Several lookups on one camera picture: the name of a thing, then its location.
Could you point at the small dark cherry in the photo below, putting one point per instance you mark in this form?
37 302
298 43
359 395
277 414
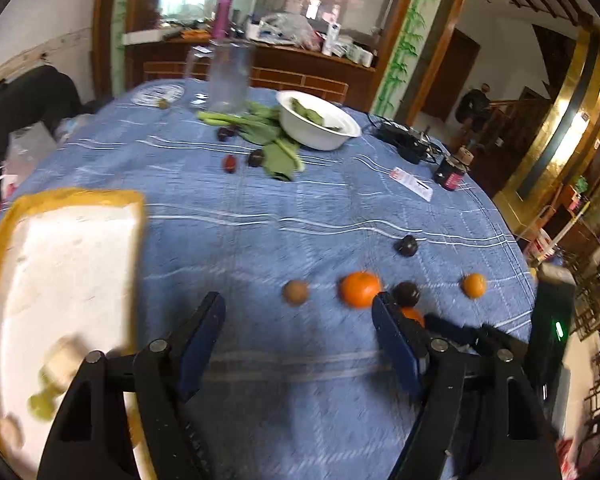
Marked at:
224 133

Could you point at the black sofa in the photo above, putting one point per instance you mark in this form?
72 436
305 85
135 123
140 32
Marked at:
40 95

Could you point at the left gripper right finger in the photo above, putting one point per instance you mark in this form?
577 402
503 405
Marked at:
478 415

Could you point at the yellow rimmed white tray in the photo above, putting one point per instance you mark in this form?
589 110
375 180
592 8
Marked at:
68 261

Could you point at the small yellow orange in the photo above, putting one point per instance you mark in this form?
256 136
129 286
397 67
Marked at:
474 285

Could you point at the large white sugarcane piece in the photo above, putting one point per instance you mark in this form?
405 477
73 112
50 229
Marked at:
61 363

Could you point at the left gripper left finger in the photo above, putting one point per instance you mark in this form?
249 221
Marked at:
91 437

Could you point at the black power device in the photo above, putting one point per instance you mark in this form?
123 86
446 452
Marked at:
414 146

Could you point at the white red paper card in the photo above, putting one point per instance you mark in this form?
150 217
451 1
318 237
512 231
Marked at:
410 182

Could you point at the purple thermos bottle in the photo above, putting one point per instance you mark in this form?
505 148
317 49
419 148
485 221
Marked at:
221 22

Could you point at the blue plaid tablecloth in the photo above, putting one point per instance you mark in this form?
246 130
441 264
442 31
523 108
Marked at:
292 392

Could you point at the clear glass mug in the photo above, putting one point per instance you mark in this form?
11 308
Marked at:
228 74

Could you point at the orange mandarin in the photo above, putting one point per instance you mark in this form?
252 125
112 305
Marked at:
413 314
358 289

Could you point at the clear plastic bag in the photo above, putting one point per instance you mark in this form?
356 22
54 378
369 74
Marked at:
27 147

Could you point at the white bowl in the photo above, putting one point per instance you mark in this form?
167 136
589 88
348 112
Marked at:
314 122

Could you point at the red fruit by leaves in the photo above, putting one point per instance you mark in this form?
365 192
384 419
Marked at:
229 164

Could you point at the small dark plum by leaves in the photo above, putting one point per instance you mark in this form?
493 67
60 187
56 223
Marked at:
256 158

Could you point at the brown kiwi fruit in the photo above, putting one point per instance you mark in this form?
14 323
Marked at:
296 292

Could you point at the small white sugarcane piece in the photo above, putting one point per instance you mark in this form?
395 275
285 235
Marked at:
11 433

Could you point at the green leafy vegetable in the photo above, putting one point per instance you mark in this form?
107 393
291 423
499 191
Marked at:
260 126

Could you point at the black red canister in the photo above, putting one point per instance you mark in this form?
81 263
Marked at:
452 169

